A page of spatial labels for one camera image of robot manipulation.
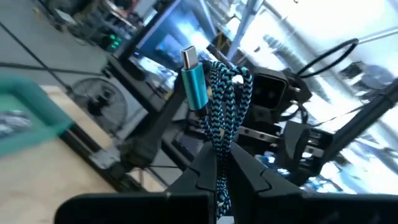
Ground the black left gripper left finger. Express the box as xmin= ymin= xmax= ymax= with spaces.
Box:
xmin=54 ymin=141 xmax=218 ymax=224

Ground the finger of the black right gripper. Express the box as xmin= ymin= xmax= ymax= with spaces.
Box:
xmin=279 ymin=121 xmax=312 ymax=184

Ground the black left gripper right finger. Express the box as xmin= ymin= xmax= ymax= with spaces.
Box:
xmin=228 ymin=142 xmax=398 ymax=224

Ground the teal braided USB cable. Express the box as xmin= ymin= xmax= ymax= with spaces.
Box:
xmin=180 ymin=45 xmax=254 ymax=220

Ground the black floor fan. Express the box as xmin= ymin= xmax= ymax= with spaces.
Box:
xmin=70 ymin=77 xmax=129 ymax=136

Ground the green plastic bin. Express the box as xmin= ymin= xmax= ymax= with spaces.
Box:
xmin=0 ymin=75 xmax=74 ymax=158

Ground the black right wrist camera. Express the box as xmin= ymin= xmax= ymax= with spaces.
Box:
xmin=250 ymin=67 xmax=290 ymax=124

